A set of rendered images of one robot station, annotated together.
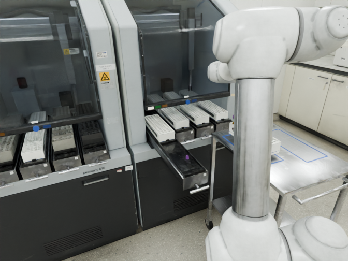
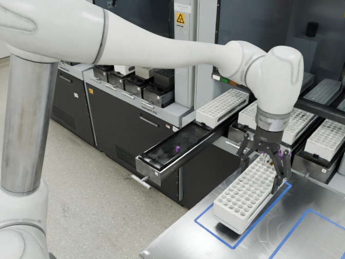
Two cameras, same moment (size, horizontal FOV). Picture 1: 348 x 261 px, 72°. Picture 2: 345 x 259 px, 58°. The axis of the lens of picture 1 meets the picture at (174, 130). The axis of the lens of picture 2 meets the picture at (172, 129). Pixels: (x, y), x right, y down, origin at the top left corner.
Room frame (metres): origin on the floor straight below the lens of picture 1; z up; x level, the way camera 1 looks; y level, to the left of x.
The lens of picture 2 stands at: (0.63, -0.96, 1.58)
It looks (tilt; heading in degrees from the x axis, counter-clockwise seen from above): 34 degrees down; 66
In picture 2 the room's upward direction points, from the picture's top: 1 degrees counter-clockwise
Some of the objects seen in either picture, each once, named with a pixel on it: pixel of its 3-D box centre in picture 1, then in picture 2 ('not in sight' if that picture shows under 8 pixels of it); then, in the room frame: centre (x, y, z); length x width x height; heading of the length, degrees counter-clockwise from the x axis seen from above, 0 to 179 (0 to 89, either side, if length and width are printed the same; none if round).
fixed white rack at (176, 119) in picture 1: (173, 117); (264, 109); (1.53, 0.00, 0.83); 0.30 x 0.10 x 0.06; 23
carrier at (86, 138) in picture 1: (92, 138); (162, 79); (1.22, 0.47, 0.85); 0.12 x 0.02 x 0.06; 114
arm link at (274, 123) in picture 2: not in sight; (272, 115); (1.17, -0.41, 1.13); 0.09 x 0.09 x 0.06
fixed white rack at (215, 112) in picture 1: (211, 110); (331, 134); (1.65, -0.28, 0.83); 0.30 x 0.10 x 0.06; 23
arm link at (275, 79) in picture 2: not in sight; (276, 77); (1.18, -0.40, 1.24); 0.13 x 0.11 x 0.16; 87
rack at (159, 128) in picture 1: (158, 127); (223, 108); (1.37, 0.10, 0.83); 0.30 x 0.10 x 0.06; 23
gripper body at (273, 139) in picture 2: not in sight; (267, 137); (1.17, -0.41, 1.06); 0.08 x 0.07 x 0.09; 114
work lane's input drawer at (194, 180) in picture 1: (169, 148); (199, 133); (1.21, 0.03, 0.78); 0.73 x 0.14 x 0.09; 23
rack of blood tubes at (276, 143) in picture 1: (252, 136); (253, 189); (1.14, -0.43, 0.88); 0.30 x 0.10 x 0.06; 24
